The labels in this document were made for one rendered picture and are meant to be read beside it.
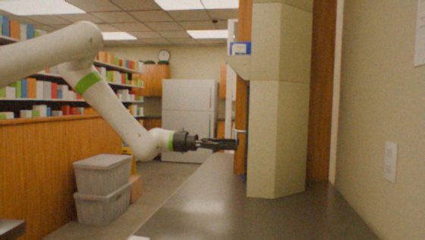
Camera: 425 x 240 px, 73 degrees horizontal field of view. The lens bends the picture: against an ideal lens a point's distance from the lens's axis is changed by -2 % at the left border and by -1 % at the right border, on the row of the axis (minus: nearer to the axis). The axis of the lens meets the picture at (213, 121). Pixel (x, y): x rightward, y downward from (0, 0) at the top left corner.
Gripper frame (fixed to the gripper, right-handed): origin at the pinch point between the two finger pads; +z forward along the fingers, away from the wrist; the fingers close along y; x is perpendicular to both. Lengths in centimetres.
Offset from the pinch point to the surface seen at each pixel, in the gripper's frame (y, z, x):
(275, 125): -5.3, 16.3, -8.9
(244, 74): -5.3, 3.4, -28.9
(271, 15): -5, 13, -52
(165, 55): 548, -222, -125
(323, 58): 32, 40, -41
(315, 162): 32, 39, 12
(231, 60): -5.3, -2.2, -34.3
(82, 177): 148, -171, 64
